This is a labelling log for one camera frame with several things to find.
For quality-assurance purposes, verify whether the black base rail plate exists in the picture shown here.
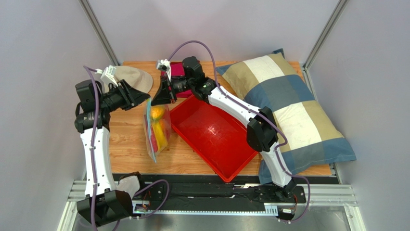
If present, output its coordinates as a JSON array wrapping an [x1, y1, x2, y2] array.
[[133, 174, 307, 213]]

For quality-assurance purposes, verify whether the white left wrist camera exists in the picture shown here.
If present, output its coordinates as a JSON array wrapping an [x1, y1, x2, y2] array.
[[101, 65, 117, 86]]

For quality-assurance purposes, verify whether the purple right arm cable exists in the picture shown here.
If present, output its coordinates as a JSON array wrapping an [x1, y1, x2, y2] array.
[[168, 40, 311, 224]]

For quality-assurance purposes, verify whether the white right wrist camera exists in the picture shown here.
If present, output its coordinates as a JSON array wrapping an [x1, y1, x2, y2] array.
[[156, 59, 171, 72]]

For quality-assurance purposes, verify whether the beige bucket hat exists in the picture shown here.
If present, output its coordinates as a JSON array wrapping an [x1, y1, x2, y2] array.
[[101, 66, 154, 93]]

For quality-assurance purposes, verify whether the plaid checkered pillow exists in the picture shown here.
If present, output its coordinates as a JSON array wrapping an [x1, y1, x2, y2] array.
[[216, 53, 356, 174]]

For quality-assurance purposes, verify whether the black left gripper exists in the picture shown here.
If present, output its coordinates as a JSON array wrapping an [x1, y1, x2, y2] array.
[[99, 80, 151, 114]]

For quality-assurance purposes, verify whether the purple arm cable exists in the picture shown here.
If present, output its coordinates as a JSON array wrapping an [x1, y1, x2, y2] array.
[[83, 65, 170, 231], [168, 40, 311, 224]]

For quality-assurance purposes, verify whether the yellow green fake mango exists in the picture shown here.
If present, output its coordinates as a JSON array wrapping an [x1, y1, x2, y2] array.
[[150, 105, 166, 121]]

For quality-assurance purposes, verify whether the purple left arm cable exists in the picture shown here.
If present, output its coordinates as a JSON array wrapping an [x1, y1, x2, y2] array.
[[83, 65, 170, 231]]

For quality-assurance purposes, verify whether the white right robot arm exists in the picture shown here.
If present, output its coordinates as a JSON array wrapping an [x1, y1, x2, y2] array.
[[151, 56, 296, 197]]

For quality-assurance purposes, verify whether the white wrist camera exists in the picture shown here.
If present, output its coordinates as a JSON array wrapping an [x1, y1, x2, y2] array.
[[156, 59, 171, 72], [101, 65, 117, 86]]

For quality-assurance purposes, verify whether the red plastic tray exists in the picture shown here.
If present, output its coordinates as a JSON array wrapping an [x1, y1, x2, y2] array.
[[170, 96, 257, 183]]

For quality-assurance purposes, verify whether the magenta folded cloth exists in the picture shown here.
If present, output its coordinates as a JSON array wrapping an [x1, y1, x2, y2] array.
[[161, 62, 194, 99]]

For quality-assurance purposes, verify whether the clear zip top bag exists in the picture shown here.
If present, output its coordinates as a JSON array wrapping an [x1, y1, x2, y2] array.
[[144, 98, 172, 163]]

